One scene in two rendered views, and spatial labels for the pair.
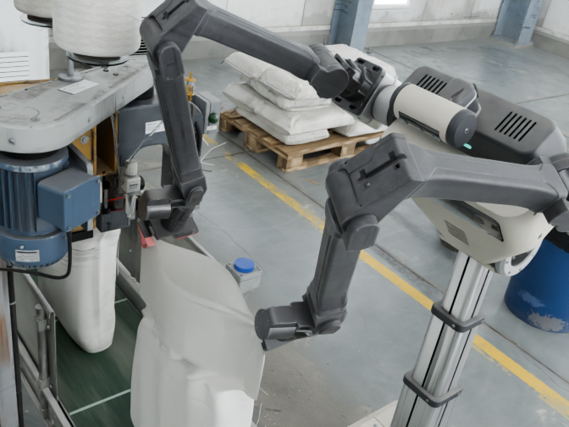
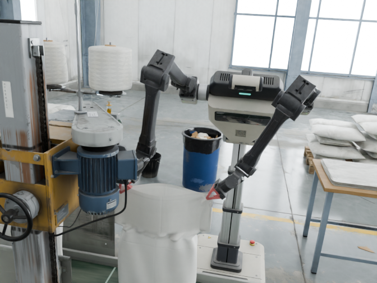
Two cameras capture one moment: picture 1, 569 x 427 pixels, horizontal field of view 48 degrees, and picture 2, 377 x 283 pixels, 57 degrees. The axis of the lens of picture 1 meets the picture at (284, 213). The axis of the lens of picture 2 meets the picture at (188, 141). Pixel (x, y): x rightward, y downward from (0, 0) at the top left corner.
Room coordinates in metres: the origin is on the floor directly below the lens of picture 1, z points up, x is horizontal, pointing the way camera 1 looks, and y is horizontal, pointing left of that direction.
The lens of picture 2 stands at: (-0.01, 0.99, 1.77)
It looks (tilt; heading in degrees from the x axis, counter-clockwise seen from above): 18 degrees down; 322
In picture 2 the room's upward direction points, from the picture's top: 4 degrees clockwise
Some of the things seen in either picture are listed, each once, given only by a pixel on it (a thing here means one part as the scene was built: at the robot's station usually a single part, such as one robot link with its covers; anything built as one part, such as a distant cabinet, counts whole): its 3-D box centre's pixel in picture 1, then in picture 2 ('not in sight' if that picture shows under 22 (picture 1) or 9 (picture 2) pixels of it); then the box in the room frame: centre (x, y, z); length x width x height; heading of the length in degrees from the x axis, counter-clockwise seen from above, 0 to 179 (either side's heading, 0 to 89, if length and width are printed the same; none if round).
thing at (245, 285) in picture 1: (242, 274); not in sight; (1.57, 0.09, 0.81); 0.08 x 0.08 x 0.06; 43
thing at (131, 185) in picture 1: (131, 188); not in sight; (1.39, 0.38, 1.14); 0.05 x 0.04 x 0.16; 133
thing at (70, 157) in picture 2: not in sight; (72, 163); (1.17, 0.60, 1.27); 0.12 x 0.09 x 0.09; 133
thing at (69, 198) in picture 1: (69, 203); (126, 167); (1.10, 0.42, 1.25); 0.10 x 0.08 x 0.12; 158
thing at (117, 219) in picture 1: (110, 215); not in sight; (1.41, 0.44, 1.04); 0.08 x 0.06 x 0.05; 133
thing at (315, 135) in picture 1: (281, 119); not in sight; (4.44, 0.14, 0.20); 0.66 x 0.44 x 0.12; 43
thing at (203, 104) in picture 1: (205, 112); (111, 121); (1.60, 0.25, 1.28); 0.08 x 0.05 x 0.09; 43
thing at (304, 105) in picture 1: (285, 88); not in sight; (4.46, 0.14, 0.44); 0.66 x 0.42 x 0.14; 37
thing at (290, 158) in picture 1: (312, 129); not in sight; (4.70, -0.10, 0.07); 1.20 x 0.82 x 0.14; 135
